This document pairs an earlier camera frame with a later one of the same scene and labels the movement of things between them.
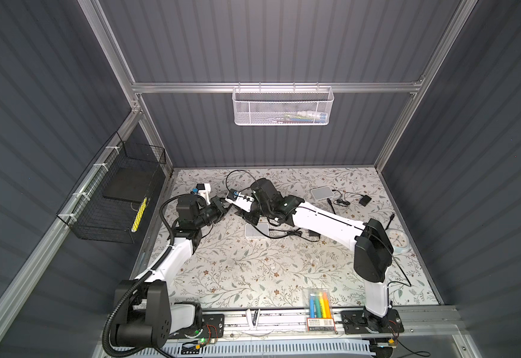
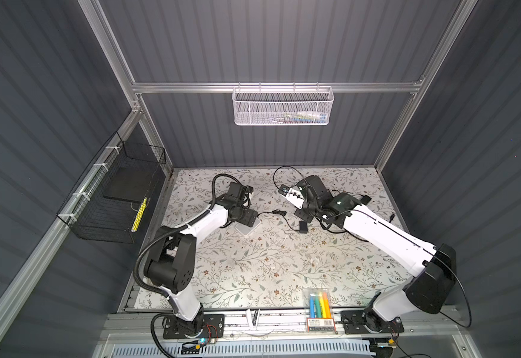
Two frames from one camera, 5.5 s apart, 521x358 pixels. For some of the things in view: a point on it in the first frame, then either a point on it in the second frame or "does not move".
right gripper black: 251,219 → 300,215
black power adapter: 365,200 does not move
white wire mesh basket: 282,106 does not move
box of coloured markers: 320,310 does not move
